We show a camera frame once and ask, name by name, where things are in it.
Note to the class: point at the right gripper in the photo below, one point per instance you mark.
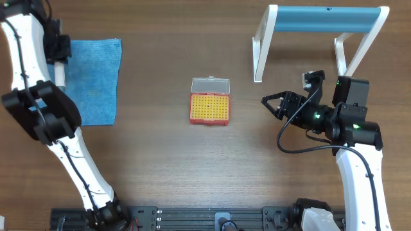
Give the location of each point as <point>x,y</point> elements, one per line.
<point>293,107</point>

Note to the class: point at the white pipette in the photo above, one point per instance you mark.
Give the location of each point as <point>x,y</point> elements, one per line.
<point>59,75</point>

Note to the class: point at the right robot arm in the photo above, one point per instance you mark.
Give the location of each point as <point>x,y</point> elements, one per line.
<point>359,179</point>

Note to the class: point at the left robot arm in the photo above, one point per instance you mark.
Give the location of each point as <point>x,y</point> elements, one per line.
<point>32,48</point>

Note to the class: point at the red and yellow tip box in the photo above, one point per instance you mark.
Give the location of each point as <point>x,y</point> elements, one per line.
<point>209,107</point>

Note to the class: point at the white and blue stand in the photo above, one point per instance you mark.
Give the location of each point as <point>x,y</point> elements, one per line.
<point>321,19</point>

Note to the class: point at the blue cloth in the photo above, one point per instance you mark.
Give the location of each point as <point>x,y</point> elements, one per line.
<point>93,80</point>

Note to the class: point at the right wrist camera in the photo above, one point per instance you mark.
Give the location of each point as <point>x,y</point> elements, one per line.
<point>307,85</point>

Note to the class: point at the mounting rail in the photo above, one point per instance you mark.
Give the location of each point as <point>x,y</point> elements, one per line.
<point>192,219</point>

